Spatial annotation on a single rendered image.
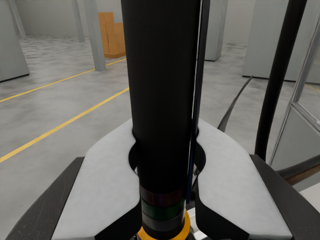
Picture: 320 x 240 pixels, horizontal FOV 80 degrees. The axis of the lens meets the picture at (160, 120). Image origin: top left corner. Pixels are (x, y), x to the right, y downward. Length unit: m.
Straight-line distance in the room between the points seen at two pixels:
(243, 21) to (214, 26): 5.13
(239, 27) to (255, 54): 6.74
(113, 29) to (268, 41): 5.29
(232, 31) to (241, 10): 1.01
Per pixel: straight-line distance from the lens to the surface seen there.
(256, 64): 5.65
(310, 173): 0.31
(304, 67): 1.55
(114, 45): 8.25
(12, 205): 2.39
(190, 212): 0.21
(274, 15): 5.54
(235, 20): 12.26
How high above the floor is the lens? 1.54
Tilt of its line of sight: 29 degrees down
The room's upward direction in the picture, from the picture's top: 1 degrees counter-clockwise
